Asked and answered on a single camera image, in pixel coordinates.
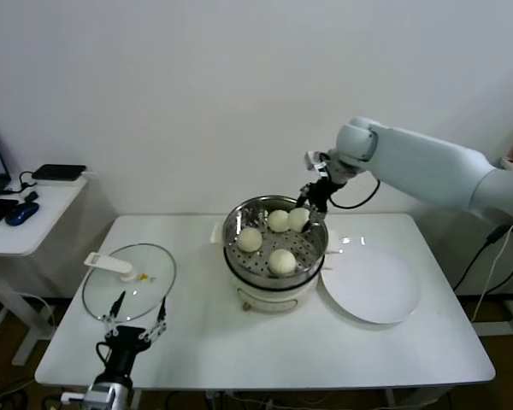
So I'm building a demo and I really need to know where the flat black box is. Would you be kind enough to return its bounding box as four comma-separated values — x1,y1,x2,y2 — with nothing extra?
32,164,88,183

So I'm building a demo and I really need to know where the black cable with dongle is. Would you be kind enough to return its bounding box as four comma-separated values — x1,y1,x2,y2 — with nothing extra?
0,170,40,204

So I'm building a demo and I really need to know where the white steamed baozi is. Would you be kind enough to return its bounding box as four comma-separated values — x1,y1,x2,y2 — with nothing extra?
267,208,291,234
237,227,264,253
286,208,311,233
267,249,297,275

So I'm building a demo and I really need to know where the black cable with adapter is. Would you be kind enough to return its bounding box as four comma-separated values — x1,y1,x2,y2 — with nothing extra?
452,221,513,294

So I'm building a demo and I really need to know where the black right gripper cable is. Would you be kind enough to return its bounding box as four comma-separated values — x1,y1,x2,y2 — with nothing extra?
328,177,381,210

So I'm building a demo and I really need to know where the white shelf table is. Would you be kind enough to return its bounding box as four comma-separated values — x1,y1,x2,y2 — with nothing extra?
472,156,513,338

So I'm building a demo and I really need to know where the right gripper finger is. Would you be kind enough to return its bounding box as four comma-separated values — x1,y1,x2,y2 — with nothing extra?
301,208,327,234
295,183,312,209

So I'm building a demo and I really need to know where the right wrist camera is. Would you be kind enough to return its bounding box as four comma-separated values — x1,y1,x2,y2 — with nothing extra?
304,149,330,174

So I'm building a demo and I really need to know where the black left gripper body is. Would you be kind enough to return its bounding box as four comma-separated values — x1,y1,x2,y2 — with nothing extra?
93,325,154,384

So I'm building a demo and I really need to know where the blue computer mouse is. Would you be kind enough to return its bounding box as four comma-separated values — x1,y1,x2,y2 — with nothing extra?
5,202,41,227

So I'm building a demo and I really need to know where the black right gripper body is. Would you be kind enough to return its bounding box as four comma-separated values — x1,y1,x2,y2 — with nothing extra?
306,173,346,214

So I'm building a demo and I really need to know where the glass lid white handle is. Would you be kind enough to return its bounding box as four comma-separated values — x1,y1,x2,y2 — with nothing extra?
81,243,178,325

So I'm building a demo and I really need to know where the cream electric cooking pot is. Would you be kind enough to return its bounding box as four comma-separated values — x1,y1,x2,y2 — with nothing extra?
225,251,326,313

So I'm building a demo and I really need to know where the white wall cable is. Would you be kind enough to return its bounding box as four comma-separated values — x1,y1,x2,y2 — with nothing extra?
472,225,513,324

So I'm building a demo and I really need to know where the stainless steel steamer basket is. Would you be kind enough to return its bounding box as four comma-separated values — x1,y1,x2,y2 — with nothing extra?
210,195,339,290

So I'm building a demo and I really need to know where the white side table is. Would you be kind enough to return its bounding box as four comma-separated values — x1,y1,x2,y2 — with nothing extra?
0,174,91,368

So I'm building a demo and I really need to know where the white cable under side table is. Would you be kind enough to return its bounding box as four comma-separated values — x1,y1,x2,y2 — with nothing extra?
0,289,57,328

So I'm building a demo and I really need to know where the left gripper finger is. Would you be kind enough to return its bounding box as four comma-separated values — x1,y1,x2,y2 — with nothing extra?
139,296,168,342
101,290,126,339

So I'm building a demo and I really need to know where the white round plate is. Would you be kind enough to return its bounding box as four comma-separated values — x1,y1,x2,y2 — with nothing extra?
320,236,422,325

